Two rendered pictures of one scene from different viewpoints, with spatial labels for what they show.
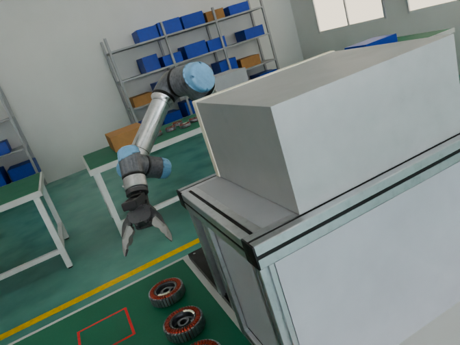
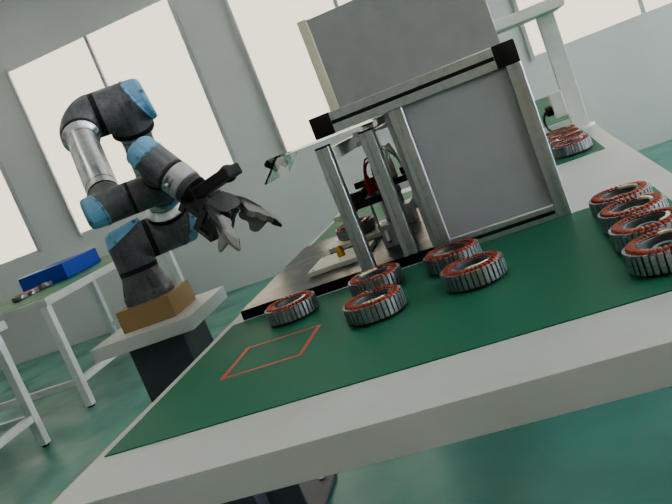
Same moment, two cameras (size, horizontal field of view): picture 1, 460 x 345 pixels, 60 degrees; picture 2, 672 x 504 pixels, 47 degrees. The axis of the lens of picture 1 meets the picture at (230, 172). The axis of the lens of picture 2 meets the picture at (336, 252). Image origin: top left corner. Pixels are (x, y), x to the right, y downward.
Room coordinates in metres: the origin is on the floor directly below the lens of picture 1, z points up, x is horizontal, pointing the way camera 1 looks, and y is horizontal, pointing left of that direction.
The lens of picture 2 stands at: (0.10, 1.51, 1.09)
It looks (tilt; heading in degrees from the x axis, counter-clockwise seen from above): 9 degrees down; 305
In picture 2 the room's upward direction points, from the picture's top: 22 degrees counter-clockwise
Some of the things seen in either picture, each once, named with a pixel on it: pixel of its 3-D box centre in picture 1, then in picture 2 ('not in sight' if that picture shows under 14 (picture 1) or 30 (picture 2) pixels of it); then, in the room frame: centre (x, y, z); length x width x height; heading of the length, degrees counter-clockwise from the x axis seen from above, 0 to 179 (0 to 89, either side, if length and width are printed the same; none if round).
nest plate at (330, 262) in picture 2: not in sight; (342, 258); (1.16, -0.02, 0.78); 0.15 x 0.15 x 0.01; 19
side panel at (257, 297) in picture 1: (254, 304); (479, 161); (0.72, 0.04, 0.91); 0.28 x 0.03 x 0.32; 19
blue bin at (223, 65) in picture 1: (224, 67); not in sight; (7.97, -0.53, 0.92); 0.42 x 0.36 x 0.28; 19
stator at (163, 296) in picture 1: (166, 291); (291, 308); (1.10, 0.30, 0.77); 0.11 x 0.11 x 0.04
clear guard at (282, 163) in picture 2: not in sight; (326, 147); (1.24, -0.25, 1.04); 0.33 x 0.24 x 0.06; 19
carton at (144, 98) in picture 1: (141, 99); not in sight; (7.41, 1.12, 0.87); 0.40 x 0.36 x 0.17; 19
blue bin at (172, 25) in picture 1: (167, 28); not in sight; (7.69, 0.28, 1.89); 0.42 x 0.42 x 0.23; 18
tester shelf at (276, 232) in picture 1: (333, 161); (424, 85); (0.90, -0.24, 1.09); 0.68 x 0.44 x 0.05; 109
